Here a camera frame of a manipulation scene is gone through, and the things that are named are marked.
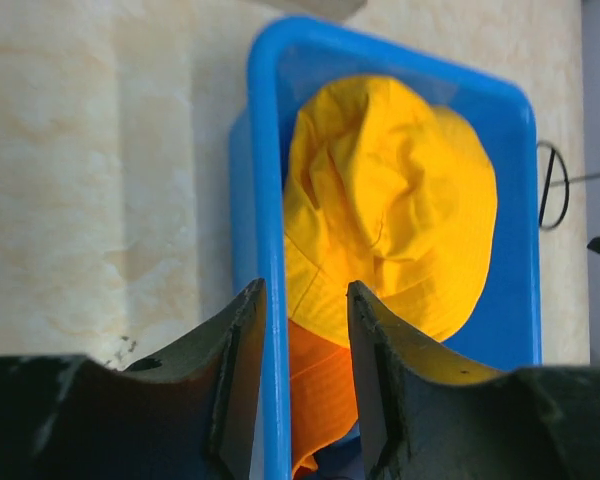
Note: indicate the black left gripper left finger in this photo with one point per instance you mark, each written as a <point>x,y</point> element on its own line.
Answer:
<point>187,411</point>

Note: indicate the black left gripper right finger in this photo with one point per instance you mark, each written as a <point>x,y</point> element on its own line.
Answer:
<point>428,412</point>

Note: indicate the black wire hat stand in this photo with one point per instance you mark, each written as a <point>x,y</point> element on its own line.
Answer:
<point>557,185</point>

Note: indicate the yellow bucket hat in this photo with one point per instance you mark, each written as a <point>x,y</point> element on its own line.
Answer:
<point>389,190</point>

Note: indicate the blue plastic bin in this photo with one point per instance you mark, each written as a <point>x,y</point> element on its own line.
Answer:
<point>289,61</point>

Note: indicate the orange bucket hat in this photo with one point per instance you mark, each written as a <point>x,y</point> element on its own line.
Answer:
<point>323,399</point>

